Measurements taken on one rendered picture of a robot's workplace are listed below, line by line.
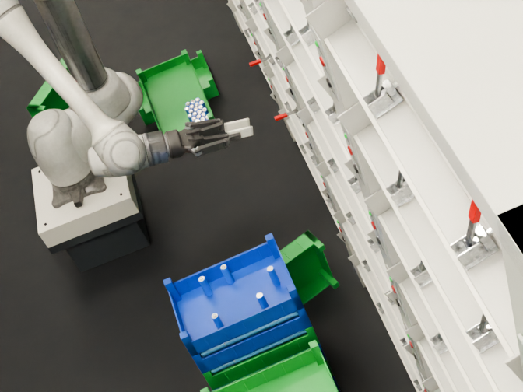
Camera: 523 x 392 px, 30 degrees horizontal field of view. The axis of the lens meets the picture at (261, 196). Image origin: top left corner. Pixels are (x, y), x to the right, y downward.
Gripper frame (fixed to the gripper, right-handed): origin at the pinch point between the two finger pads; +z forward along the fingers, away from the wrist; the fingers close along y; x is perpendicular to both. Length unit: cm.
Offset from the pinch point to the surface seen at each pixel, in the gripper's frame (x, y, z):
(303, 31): 77, 68, 0
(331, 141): 37, 54, 9
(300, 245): -32.1, 18.0, 11.0
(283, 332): -21, 55, -5
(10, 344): -74, -8, -79
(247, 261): -14.0, 35.3, -8.0
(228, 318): -18, 49, -17
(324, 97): 56, 62, 5
